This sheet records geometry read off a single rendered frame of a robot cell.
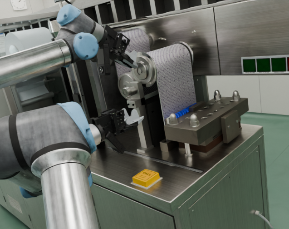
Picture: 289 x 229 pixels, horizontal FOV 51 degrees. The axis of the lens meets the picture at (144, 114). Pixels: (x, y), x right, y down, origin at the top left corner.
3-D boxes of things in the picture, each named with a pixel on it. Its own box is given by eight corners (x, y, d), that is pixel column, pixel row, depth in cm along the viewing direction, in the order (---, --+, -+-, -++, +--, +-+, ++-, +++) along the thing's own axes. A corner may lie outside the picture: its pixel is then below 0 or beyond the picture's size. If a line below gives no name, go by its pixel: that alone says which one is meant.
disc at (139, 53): (128, 76, 132) (134, 45, 123) (128, 76, 133) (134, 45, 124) (151, 93, 125) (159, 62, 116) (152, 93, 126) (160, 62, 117)
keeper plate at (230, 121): (223, 142, 124) (220, 117, 121) (235, 133, 130) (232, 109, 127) (228, 143, 122) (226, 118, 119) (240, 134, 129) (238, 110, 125)
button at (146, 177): (133, 183, 108) (131, 177, 108) (146, 174, 113) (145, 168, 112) (146, 188, 103) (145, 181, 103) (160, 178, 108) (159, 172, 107)
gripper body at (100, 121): (125, 108, 106) (98, 120, 99) (130, 131, 109) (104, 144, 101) (112, 107, 112) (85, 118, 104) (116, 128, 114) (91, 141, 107)
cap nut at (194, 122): (188, 126, 115) (186, 115, 114) (193, 123, 117) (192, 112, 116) (196, 127, 112) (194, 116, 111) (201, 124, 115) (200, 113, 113)
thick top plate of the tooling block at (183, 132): (165, 139, 123) (163, 125, 121) (217, 107, 149) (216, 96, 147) (198, 145, 112) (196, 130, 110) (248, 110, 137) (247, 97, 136)
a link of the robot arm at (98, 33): (91, 38, 102) (78, 41, 108) (101, 45, 105) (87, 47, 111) (98, 19, 103) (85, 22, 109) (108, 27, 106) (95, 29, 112)
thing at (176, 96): (164, 129, 128) (157, 87, 123) (196, 111, 144) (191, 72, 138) (165, 129, 128) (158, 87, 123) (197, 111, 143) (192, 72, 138)
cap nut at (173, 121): (167, 125, 121) (165, 114, 120) (173, 121, 123) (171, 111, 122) (174, 126, 119) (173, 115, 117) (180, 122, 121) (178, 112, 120)
